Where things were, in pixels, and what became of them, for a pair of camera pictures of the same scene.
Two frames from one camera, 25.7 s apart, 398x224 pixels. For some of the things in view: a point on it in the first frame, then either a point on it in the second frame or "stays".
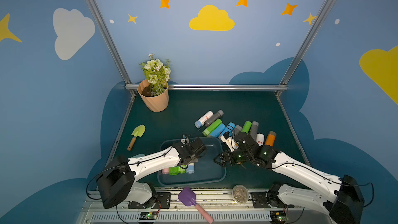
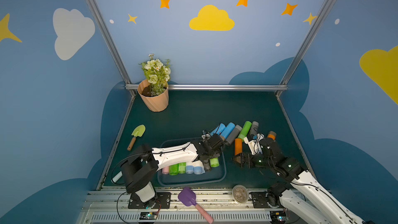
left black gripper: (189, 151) to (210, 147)
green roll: (207, 131) to (214, 162)
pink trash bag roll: (165, 171) stays
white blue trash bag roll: (190, 168) stays
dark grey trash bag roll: (213, 117) to (207, 165)
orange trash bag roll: (270, 138) stays
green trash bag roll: (173, 171) stays
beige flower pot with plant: (154, 92) stays
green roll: (181, 170) stays
